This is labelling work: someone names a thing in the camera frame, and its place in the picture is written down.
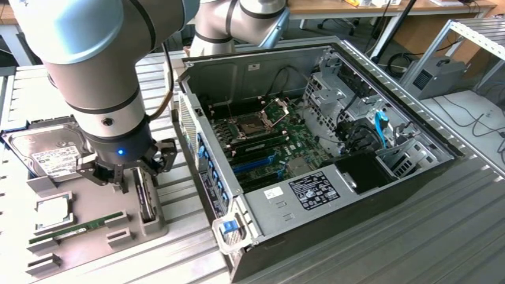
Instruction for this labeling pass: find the blue expansion slot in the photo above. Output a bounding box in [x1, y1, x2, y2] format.
[232, 156, 280, 175]

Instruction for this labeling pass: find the hard disk with blue frame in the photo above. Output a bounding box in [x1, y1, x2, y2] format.
[0, 114, 97, 182]

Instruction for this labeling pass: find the dark RAM stick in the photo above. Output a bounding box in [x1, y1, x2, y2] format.
[230, 136, 290, 154]

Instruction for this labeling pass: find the blue wire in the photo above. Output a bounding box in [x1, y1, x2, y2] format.
[374, 109, 392, 149]

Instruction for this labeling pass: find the green motherboard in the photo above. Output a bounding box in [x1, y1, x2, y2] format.
[208, 97, 336, 193]

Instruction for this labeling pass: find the black tripod pole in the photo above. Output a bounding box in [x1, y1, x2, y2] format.
[370, 0, 418, 64]

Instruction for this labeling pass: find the green RAM stick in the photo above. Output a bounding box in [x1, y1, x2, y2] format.
[27, 211, 123, 244]

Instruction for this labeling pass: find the looped black wire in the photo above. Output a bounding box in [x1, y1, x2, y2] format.
[268, 67, 303, 103]

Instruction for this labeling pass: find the silver CPU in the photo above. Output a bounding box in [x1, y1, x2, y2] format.
[34, 196, 73, 227]

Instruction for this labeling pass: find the grey metal box with handle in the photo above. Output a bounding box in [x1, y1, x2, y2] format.
[410, 57, 470, 101]

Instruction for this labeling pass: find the open black PC case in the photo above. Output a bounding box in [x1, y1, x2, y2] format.
[164, 35, 467, 283]

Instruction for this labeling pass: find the silver disk bay cage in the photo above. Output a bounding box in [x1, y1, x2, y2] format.
[302, 47, 400, 140]

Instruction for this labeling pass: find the CPU socket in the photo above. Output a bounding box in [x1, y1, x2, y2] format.
[232, 117, 274, 140]

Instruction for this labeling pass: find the black office chair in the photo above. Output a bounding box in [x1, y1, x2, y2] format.
[299, 17, 362, 38]

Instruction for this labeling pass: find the green graphics card black shroud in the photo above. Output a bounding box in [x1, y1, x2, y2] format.
[130, 165, 159, 224]

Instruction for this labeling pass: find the black wire bundle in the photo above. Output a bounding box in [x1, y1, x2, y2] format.
[335, 118, 380, 155]

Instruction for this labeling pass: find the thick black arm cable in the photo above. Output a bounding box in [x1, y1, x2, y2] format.
[151, 41, 175, 121]

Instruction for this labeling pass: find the metal socket cover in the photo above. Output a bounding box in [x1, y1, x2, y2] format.
[259, 96, 292, 128]

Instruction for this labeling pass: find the silver chipset heatsink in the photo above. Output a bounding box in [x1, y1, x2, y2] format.
[287, 156, 315, 176]

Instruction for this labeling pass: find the aluminium profile frame table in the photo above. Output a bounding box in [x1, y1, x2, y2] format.
[398, 17, 505, 101]

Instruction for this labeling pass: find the black cable with plug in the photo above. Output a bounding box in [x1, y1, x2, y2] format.
[432, 96, 505, 138]

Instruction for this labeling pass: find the silver power supply with label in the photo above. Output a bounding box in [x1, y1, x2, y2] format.
[242, 164, 359, 240]

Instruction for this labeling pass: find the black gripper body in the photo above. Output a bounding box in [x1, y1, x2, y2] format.
[83, 124, 159, 170]

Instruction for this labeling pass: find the grey parts rack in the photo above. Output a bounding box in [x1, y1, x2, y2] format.
[23, 165, 170, 277]

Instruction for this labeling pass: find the wooden desk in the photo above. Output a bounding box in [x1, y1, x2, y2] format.
[0, 0, 499, 67]

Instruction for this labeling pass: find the coiled black cable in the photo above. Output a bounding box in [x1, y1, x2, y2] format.
[388, 53, 414, 75]

